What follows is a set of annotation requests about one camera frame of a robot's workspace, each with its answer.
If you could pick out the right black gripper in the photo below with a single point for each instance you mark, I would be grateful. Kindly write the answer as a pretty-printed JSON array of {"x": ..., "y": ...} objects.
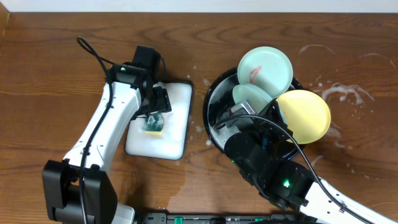
[{"x": 272, "y": 129}]

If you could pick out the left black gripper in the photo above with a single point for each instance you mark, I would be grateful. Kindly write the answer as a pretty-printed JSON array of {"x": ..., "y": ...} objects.
[{"x": 160, "y": 101}]

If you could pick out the green yellow sponge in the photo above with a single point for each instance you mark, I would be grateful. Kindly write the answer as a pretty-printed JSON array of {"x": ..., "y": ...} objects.
[{"x": 154, "y": 124}]

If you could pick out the mint green plate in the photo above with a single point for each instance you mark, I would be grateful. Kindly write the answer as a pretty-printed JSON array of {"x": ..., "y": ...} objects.
[
  {"x": 257, "y": 98},
  {"x": 268, "y": 68}
]

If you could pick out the yellow plate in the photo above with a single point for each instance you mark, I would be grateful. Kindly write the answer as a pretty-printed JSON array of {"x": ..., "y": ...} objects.
[{"x": 306, "y": 114}]

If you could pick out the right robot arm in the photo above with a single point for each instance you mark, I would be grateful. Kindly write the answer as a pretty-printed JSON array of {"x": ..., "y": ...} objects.
[{"x": 254, "y": 149}]

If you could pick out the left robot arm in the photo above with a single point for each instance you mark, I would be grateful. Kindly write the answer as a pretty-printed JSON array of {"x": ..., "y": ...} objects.
[{"x": 78, "y": 189}]

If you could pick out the black rectangular foam tray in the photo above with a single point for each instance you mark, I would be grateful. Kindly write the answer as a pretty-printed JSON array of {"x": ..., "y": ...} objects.
[{"x": 170, "y": 144}]

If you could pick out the round black tray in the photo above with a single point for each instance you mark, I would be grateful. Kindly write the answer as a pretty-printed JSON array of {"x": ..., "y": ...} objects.
[{"x": 217, "y": 104}]

